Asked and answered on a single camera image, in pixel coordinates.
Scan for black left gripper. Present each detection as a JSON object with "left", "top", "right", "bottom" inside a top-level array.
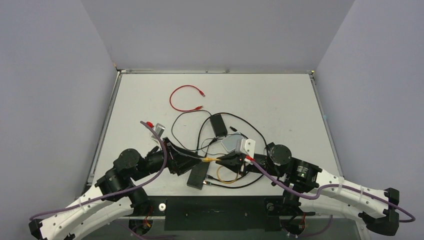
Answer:
[{"left": 132, "top": 137, "right": 203, "bottom": 181}]

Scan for white square network box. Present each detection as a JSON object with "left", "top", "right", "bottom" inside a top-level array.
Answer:
[{"left": 220, "top": 131, "right": 247, "bottom": 153}]

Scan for black ribbed network switch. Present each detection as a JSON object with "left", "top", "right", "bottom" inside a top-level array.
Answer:
[{"left": 186, "top": 162, "right": 210, "bottom": 190}]

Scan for orange ethernet cable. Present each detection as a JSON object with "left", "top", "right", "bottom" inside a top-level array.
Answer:
[{"left": 202, "top": 155, "right": 244, "bottom": 185}]

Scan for black ethernet cable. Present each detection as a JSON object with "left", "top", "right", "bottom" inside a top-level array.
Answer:
[{"left": 197, "top": 112, "right": 269, "bottom": 190}]

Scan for short black patch cable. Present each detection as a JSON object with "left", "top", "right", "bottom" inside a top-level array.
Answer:
[{"left": 205, "top": 172, "right": 266, "bottom": 190}]

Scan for thin black barrel plug cable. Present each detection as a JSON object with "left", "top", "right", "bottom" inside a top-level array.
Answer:
[{"left": 193, "top": 125, "right": 248, "bottom": 165}]

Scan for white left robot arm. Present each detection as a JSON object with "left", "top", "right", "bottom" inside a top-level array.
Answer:
[{"left": 28, "top": 137, "right": 203, "bottom": 240}]

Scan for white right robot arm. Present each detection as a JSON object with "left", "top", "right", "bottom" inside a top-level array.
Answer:
[{"left": 216, "top": 139, "right": 401, "bottom": 236}]

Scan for black power brick adapter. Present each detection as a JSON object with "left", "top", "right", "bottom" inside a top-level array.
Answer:
[{"left": 209, "top": 114, "right": 228, "bottom": 137}]

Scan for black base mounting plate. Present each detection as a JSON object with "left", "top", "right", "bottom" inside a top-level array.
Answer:
[{"left": 115, "top": 196, "right": 316, "bottom": 232}]

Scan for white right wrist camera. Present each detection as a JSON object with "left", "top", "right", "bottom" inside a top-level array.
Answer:
[{"left": 234, "top": 138, "right": 256, "bottom": 162}]

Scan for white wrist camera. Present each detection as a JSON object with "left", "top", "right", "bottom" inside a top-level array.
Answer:
[
  {"left": 234, "top": 138, "right": 256, "bottom": 162},
  {"left": 150, "top": 123, "right": 166, "bottom": 144}
]

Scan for black two-prong power cord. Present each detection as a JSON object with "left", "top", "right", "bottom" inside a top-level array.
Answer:
[{"left": 171, "top": 109, "right": 221, "bottom": 153}]

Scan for thin black brick output cable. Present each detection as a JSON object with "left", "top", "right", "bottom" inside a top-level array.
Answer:
[{"left": 198, "top": 134, "right": 233, "bottom": 157}]

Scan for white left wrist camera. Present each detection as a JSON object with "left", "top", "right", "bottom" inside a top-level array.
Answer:
[{"left": 150, "top": 123, "right": 166, "bottom": 144}]

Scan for red ethernet cable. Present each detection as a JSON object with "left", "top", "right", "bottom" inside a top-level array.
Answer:
[{"left": 169, "top": 84, "right": 206, "bottom": 113}]

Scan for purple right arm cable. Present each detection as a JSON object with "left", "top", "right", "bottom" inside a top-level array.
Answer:
[{"left": 246, "top": 157, "right": 416, "bottom": 223}]

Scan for aluminium frame rail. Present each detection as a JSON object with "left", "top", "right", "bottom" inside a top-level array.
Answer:
[{"left": 91, "top": 70, "right": 122, "bottom": 169}]

